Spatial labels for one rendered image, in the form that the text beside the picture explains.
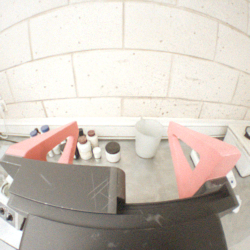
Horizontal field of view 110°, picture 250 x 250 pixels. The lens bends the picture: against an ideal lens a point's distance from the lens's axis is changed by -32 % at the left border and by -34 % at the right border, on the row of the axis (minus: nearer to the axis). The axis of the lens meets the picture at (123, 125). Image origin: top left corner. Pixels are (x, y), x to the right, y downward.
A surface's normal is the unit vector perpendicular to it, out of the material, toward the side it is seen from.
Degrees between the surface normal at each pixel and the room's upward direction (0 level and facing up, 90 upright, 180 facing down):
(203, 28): 90
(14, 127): 90
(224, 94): 90
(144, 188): 0
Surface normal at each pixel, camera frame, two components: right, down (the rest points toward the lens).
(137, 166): 0.00, -0.81
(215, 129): 0.00, 0.59
